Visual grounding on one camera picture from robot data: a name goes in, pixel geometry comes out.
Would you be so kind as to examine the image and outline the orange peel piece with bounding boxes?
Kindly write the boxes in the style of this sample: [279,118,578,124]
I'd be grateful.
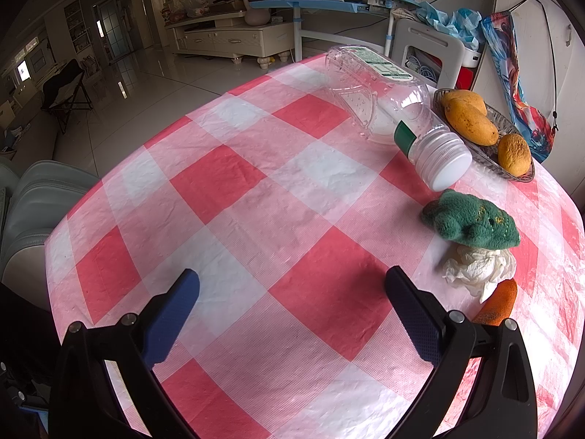
[473,279,518,327]

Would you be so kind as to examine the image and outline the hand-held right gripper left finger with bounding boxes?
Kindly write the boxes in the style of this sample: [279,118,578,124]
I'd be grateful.
[48,269,200,439]

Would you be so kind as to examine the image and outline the grey sofa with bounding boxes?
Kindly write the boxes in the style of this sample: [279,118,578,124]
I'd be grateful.
[0,160,101,305]

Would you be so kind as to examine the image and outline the white coiled cables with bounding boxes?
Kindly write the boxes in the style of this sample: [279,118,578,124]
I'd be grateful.
[407,55,439,77]

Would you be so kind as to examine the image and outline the clear plastic bottle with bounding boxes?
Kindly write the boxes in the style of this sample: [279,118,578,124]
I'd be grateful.
[324,45,473,193]

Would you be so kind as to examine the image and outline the cream television cabinet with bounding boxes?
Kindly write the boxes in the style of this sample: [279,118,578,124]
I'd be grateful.
[165,11,295,70]

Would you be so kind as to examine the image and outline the blue study desk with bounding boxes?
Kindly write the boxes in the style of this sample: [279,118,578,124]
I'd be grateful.
[242,0,423,62]

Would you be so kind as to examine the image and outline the white tissue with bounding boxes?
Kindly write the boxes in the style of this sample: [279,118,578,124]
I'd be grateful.
[442,244,517,303]

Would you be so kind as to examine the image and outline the cream kettlebell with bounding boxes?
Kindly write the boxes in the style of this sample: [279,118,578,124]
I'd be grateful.
[242,0,270,27]

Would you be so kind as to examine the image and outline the grey woven fruit basket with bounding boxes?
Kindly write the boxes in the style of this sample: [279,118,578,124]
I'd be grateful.
[433,88,535,184]

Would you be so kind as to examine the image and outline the blue white plastic bag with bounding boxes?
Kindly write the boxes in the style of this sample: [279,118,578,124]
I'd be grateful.
[414,1,483,51]

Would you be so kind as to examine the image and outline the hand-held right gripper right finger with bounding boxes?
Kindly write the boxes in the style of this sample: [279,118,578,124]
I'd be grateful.
[385,265,537,439]

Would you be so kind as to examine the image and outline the pink checked tablecloth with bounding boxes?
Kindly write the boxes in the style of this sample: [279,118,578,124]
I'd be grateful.
[46,52,585,439]

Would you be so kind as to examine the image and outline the black cord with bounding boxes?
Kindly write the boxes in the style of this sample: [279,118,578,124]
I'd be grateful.
[509,0,561,134]

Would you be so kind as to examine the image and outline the white plastic stool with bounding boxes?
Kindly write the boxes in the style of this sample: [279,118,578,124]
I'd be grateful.
[392,20,478,92]

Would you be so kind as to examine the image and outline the black folding chair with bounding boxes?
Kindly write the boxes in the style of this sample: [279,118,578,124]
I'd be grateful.
[40,59,93,134]

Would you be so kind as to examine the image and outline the round spotted yellow mango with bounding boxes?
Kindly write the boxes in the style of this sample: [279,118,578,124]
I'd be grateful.
[497,134,533,177]

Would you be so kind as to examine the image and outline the green knitted cloth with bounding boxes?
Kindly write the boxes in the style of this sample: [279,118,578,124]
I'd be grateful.
[421,188,522,250]

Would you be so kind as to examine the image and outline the colourful printed bag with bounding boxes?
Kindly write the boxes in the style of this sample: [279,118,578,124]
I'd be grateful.
[480,11,558,163]

